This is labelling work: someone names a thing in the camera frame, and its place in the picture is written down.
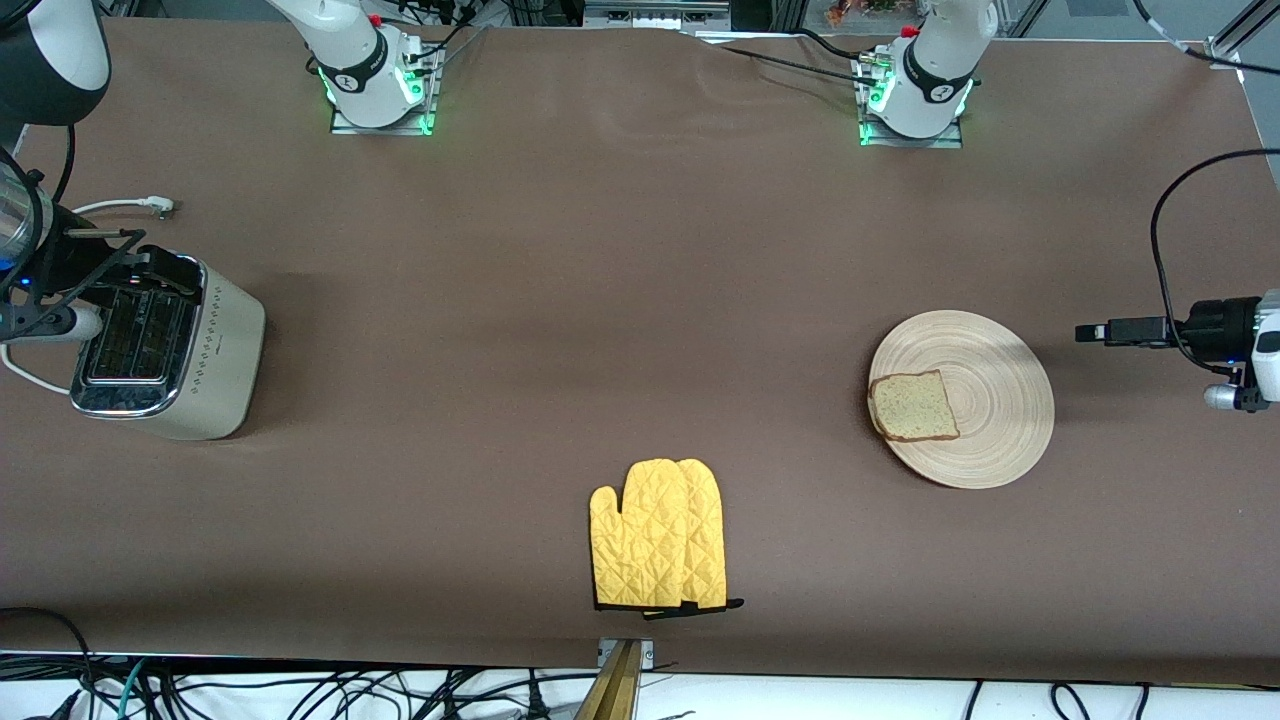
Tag teal floor cable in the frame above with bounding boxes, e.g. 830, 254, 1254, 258
115, 658, 153, 720

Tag yellow quilted oven mitt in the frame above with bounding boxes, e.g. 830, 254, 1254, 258
675, 458, 746, 619
589, 458, 701, 611

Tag grey equipment box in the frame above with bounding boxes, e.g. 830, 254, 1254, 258
584, 0, 732, 30

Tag black base power cable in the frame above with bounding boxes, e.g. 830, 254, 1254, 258
690, 28, 881, 89

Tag aluminium frame rail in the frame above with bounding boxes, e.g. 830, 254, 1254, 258
1205, 0, 1280, 77

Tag cream and chrome toaster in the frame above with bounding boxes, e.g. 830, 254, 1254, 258
70, 250, 267, 442

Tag black floor cable loop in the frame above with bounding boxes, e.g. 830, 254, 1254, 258
0, 606, 98, 720

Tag white toaster power cable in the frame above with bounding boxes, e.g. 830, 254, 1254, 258
0, 196, 177, 396

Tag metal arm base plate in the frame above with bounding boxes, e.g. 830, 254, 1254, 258
330, 95, 439, 136
858, 110, 964, 150

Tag brass coloured bar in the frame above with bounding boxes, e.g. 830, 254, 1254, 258
573, 640, 642, 720

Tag slice of brown-crust bread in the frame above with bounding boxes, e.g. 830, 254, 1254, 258
868, 370, 961, 443

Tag round light wooden plate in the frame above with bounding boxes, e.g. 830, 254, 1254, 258
867, 310, 1056, 490

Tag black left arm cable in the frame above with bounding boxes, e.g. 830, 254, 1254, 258
1150, 148, 1280, 377

